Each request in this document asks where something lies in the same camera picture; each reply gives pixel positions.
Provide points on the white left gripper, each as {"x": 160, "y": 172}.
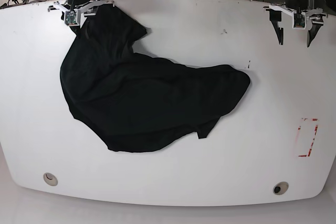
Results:
{"x": 313, "y": 16}

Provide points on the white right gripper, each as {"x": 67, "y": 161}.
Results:
{"x": 85, "y": 10}

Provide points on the black T-shirt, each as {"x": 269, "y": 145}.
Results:
{"x": 136, "y": 103}

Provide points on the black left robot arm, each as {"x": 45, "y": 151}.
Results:
{"x": 300, "y": 4}

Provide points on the red tape rectangle marking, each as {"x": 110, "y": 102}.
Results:
{"x": 306, "y": 135}

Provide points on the left table grommet hole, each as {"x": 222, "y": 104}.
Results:
{"x": 50, "y": 179}

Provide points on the table grommet hole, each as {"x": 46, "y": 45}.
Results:
{"x": 280, "y": 188}
{"x": 50, "y": 179}

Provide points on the right table grommet hole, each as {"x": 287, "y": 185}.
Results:
{"x": 280, "y": 188}

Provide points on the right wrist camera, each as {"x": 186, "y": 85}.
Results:
{"x": 70, "y": 18}

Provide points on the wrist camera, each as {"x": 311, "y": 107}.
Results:
{"x": 70, "y": 18}
{"x": 299, "y": 21}

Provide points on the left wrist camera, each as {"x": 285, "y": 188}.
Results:
{"x": 299, "y": 21}

